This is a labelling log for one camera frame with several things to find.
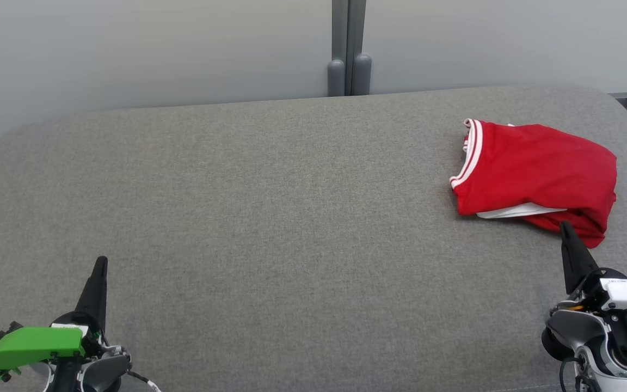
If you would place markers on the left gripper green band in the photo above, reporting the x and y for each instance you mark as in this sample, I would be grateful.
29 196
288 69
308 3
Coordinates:
30 343

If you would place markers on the red white basketball jersey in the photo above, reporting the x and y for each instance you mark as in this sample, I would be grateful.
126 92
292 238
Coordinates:
536 163

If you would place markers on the grey fabric sofa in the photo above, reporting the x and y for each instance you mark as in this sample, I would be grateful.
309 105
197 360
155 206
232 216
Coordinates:
292 218

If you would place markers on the grey partition post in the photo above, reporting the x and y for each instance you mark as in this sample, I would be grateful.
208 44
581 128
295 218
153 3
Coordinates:
349 54

